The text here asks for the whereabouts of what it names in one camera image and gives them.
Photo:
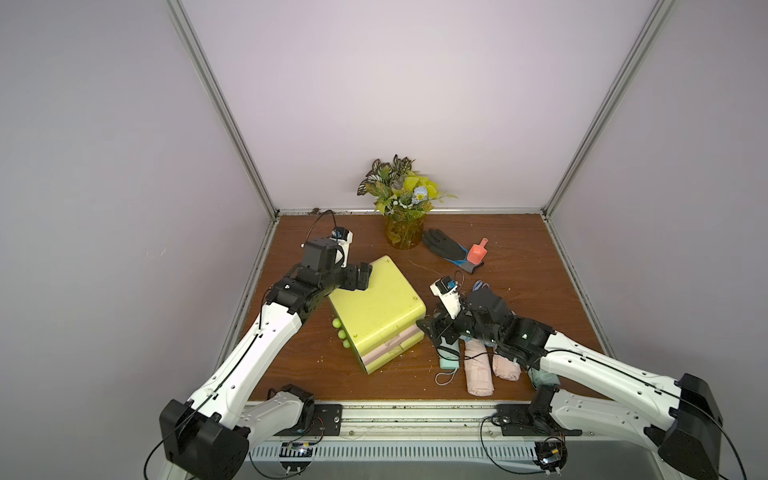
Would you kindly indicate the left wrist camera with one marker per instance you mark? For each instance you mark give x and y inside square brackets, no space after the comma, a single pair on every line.
[343,239]

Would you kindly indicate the light blue folded umbrella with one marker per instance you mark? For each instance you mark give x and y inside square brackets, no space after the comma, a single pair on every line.
[478,285]

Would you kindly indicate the red plastic scoop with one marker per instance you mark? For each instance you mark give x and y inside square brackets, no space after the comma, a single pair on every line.
[477,252]

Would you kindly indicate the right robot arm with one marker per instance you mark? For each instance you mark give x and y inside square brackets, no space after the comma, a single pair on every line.
[679,419]

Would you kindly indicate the mint green folded umbrella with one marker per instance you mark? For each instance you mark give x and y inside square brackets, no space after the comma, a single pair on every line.
[449,355]

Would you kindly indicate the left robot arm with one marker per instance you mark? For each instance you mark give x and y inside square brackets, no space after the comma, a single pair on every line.
[205,437]

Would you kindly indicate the artificial plant in vase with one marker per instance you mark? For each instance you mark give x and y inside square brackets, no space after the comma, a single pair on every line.
[403,196]

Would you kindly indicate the right circuit board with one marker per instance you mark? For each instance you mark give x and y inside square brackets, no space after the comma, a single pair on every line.
[551,455]

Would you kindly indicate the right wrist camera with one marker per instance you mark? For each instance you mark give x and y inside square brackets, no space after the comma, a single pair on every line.
[446,291]

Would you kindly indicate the circuit board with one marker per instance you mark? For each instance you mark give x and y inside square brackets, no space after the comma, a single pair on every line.
[296,457]
[551,455]

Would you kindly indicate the left circuit board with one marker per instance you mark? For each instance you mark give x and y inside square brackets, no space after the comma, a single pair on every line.
[296,457]

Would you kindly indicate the yellow-green drawer cabinet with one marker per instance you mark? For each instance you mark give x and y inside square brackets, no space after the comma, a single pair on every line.
[379,323]

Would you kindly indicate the pink umbrella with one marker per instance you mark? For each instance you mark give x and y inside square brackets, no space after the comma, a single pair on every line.
[478,373]
[505,369]

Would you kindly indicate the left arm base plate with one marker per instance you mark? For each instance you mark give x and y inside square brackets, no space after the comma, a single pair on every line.
[326,420]

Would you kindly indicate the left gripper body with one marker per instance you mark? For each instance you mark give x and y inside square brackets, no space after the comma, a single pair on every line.
[339,278]

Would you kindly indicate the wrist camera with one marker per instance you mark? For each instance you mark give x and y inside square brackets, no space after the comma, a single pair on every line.
[446,291]
[343,239]

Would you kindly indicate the black work glove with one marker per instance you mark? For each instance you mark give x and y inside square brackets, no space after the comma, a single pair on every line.
[448,249]

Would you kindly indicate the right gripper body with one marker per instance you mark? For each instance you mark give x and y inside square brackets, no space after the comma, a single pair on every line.
[444,327]

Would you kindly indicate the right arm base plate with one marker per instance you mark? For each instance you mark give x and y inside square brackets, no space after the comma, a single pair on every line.
[518,420]

